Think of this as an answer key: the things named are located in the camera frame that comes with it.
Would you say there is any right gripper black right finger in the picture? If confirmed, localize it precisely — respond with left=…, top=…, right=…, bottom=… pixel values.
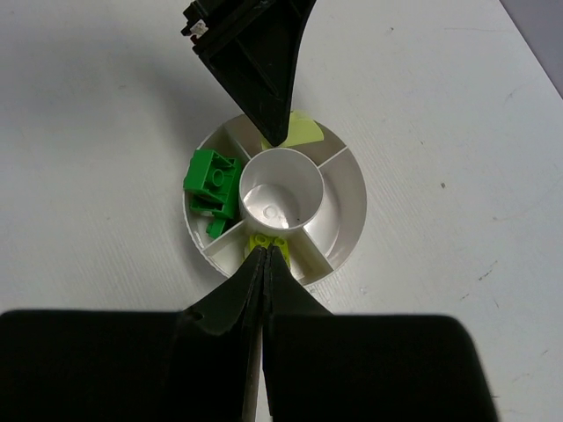
left=263, top=247, right=498, bottom=421

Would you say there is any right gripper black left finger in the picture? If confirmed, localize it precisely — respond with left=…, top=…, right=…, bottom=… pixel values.
left=1, top=248, right=267, bottom=421

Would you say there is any dark green lego plate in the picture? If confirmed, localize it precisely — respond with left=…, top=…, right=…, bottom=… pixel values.
left=206, top=217, right=230, bottom=239

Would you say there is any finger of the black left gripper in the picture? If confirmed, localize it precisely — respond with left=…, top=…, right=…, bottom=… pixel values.
left=181, top=0, right=316, bottom=147

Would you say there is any lime green lego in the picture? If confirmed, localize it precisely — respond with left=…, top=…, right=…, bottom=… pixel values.
left=244, top=232, right=294, bottom=272

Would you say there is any pale green curved lego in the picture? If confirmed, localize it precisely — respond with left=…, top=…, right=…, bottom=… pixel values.
left=278, top=110, right=325, bottom=148

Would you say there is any white round divided container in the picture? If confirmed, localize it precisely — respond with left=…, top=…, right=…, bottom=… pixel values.
left=184, top=115, right=368, bottom=285

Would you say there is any dark green sloped lego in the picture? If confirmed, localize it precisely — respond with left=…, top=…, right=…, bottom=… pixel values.
left=189, top=196, right=238, bottom=220

